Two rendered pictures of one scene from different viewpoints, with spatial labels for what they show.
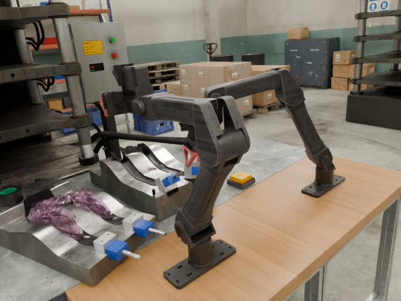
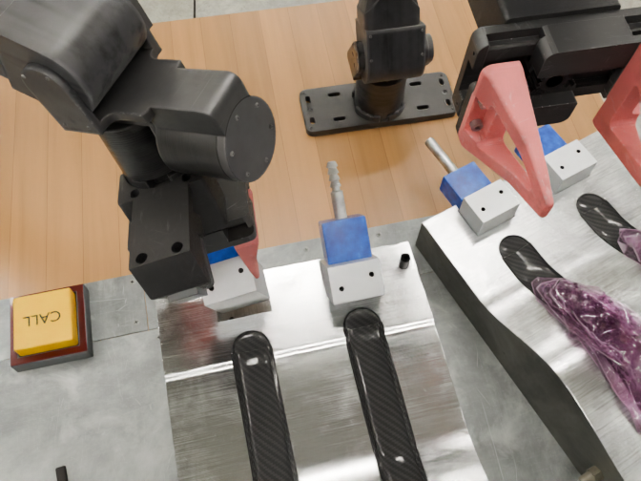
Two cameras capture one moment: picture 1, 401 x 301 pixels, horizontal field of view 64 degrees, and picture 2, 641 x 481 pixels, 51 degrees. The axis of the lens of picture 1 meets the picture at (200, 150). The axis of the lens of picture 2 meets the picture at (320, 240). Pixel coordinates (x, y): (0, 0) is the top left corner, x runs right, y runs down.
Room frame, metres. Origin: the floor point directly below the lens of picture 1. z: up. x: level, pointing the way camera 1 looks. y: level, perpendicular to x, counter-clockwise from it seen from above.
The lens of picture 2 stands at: (1.23, 0.22, 1.49)
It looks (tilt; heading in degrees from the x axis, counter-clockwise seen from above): 62 degrees down; 207
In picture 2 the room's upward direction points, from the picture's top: 1 degrees clockwise
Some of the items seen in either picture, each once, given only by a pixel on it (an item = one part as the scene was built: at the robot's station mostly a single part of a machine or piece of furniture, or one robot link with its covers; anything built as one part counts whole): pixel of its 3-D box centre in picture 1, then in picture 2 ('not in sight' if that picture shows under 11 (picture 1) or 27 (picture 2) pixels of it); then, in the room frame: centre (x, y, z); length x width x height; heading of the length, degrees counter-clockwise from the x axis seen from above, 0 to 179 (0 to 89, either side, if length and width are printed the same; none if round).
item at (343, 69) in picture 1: (352, 70); not in sight; (7.06, -3.46, 0.42); 0.86 x 0.33 x 0.83; 33
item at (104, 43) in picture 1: (113, 153); not in sight; (1.84, 0.53, 0.74); 0.31 x 0.22 x 1.47; 131
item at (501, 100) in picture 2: not in sight; (543, 135); (0.97, 0.22, 1.19); 0.09 x 0.07 x 0.07; 39
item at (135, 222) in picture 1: (147, 229); (461, 181); (0.79, 0.17, 0.86); 0.13 x 0.05 x 0.05; 59
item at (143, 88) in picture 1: (141, 89); not in sight; (0.83, 0.14, 1.24); 0.12 x 0.09 x 0.12; 39
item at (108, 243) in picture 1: (120, 251); (536, 143); (0.70, 0.23, 0.86); 0.13 x 0.05 x 0.05; 59
